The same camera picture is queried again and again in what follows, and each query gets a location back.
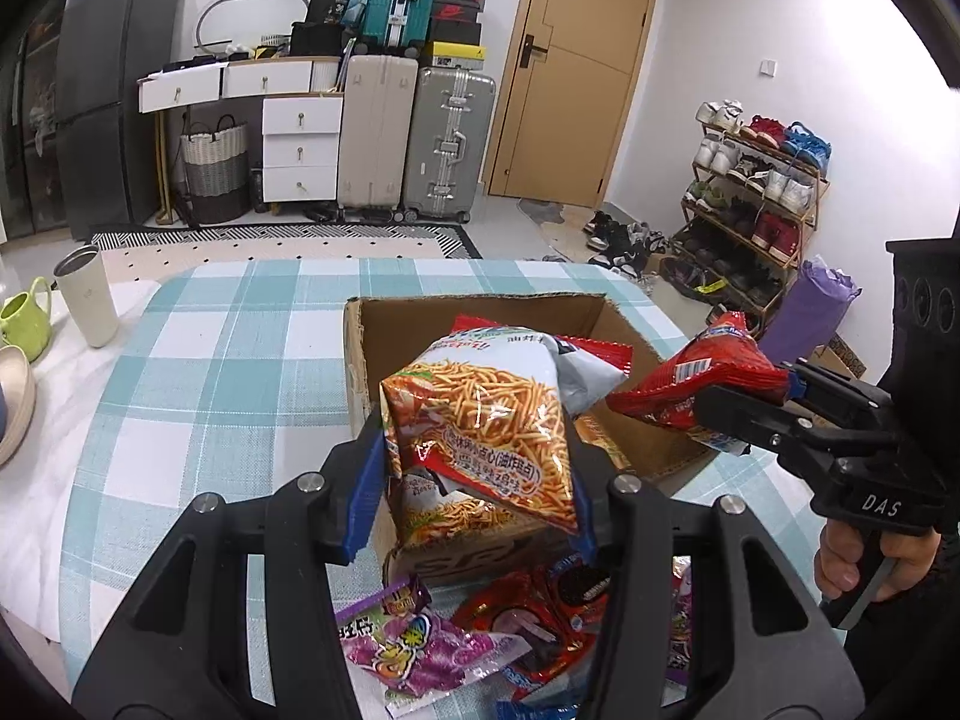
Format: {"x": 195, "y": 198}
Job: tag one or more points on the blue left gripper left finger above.
{"x": 364, "y": 479}

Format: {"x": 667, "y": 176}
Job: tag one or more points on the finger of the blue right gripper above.
{"x": 838, "y": 399}
{"x": 771, "y": 427}

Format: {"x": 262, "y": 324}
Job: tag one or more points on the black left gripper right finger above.
{"x": 584, "y": 467}

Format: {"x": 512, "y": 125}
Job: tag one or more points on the meat floss cake packet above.
{"x": 591, "y": 431}

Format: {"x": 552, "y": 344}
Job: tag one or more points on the red corn snack bag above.
{"x": 724, "y": 354}

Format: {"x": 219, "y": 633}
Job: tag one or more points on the orange noodle snack bag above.
{"x": 476, "y": 436}

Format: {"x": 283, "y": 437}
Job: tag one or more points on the brown SF cardboard box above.
{"x": 599, "y": 352}

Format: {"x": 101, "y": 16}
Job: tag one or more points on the red oreo packet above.
{"x": 558, "y": 609}

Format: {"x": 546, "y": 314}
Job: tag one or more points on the purple gummy candy bag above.
{"x": 403, "y": 656}

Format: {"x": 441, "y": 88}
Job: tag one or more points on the blue oreo packet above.
{"x": 510, "y": 710}

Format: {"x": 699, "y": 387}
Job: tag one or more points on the person's right hand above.
{"x": 841, "y": 548}

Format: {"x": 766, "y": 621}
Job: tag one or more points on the purple bag on floor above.
{"x": 810, "y": 313}

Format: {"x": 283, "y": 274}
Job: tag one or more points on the teal checkered tablecloth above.
{"x": 233, "y": 382}

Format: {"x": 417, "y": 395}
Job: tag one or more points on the shoe rack with shoes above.
{"x": 752, "y": 205}

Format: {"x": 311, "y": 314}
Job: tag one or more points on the patterned floor rug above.
{"x": 165, "y": 250}

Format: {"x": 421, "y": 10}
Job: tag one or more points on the cream tumbler cup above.
{"x": 82, "y": 280}

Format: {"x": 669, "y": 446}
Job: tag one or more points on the woven laundry basket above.
{"x": 216, "y": 170}

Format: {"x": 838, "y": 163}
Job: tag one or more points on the beige round plate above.
{"x": 18, "y": 400}

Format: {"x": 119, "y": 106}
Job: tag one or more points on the silver suitcase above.
{"x": 450, "y": 123}

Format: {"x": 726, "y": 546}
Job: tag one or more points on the green ceramic watering jug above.
{"x": 26, "y": 319}

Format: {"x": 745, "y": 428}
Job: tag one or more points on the beige suitcase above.
{"x": 377, "y": 111}

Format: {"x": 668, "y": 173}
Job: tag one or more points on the white drawer desk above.
{"x": 293, "y": 109}

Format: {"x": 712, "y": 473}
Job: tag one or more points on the wooden door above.
{"x": 566, "y": 92}

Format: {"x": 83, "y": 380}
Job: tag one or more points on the stacked shoe boxes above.
{"x": 454, "y": 37}

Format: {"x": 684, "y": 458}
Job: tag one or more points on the black refrigerator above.
{"x": 104, "y": 143}

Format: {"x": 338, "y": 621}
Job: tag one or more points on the dark glass cabinet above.
{"x": 32, "y": 199}

